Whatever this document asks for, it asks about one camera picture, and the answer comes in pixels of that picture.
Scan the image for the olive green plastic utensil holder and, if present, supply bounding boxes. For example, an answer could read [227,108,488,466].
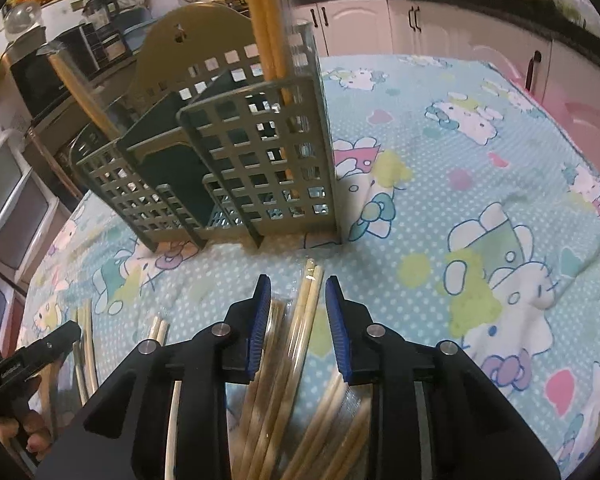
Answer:
[70,2,342,253]

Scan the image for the person's left hand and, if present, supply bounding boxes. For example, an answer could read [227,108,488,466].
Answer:
[0,407,48,463]

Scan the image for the black microwave oven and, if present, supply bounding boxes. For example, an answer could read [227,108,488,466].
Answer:
[7,47,81,121]

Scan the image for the bamboo chopsticks pair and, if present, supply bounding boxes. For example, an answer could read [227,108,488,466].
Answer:
[240,0,301,186]
[47,52,123,141]
[72,305,101,406]
[230,300,288,480]
[280,375,376,480]
[260,257,326,480]
[145,315,171,348]

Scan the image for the glass pot lid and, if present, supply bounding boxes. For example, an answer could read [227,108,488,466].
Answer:
[2,2,43,36]

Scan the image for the white oven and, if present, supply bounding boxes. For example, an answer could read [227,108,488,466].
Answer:
[0,130,73,281]

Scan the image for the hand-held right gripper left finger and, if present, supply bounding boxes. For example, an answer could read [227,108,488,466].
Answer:
[35,275,273,480]

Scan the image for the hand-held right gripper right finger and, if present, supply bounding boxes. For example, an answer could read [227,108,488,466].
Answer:
[324,276,562,480]

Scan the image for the cartoon printed tablecloth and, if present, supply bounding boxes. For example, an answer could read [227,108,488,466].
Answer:
[17,52,600,480]

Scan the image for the white base cabinets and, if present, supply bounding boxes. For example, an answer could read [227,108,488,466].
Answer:
[292,0,600,126]

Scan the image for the blue plastic tub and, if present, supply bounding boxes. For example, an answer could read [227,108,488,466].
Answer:
[115,7,158,53]

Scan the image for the blender with black lid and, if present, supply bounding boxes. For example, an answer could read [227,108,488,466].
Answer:
[82,0,121,31]

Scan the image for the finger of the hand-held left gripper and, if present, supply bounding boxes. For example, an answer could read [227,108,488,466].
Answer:
[15,321,83,367]

